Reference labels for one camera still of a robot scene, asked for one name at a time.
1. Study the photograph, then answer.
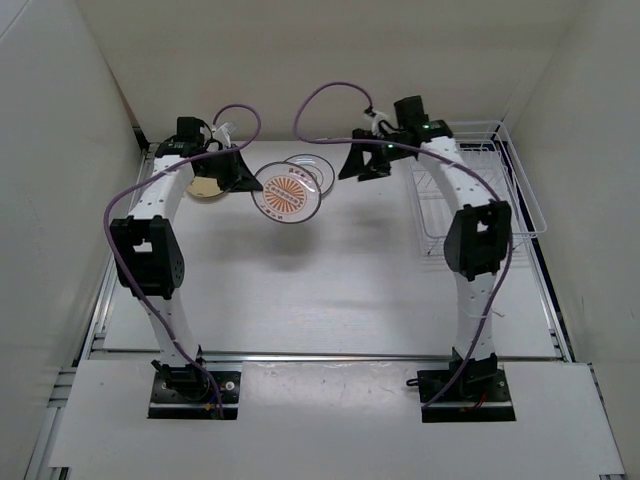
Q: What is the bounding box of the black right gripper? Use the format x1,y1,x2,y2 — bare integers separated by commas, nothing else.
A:
339,128,413,181

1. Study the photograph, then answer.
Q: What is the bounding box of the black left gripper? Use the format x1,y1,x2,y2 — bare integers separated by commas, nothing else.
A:
197,143,263,193

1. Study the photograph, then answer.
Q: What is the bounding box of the green rimmed white plate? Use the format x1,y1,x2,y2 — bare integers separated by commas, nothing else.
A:
285,154,336,198

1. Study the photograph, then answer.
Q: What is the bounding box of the beige plate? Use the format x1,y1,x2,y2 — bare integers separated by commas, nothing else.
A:
186,176,226,201

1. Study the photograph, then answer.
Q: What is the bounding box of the orange sunburst plate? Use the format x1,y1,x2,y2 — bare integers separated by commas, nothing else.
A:
251,162,322,224

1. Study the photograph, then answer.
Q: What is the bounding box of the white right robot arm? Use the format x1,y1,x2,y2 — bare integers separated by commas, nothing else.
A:
338,96,512,362

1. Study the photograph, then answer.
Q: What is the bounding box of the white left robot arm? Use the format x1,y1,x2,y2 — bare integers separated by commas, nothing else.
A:
107,117,262,402

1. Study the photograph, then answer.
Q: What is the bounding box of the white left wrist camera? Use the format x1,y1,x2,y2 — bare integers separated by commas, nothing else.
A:
212,122,236,148

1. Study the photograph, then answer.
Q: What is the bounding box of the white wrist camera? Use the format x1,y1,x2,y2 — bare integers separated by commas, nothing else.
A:
363,107,396,136
212,122,236,148

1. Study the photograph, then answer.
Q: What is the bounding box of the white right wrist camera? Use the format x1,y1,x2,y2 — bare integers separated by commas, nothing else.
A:
363,107,396,136

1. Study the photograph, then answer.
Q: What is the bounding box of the white wire dish rack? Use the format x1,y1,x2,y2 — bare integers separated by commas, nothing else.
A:
404,119,547,259

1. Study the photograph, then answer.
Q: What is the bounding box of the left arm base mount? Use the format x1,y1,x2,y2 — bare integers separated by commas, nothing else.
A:
147,360,242,421

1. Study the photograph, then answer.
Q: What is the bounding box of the aluminium frame rail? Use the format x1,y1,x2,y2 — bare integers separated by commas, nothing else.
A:
51,162,624,479

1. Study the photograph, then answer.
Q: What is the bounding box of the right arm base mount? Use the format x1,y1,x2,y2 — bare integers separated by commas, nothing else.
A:
406,353,516,423

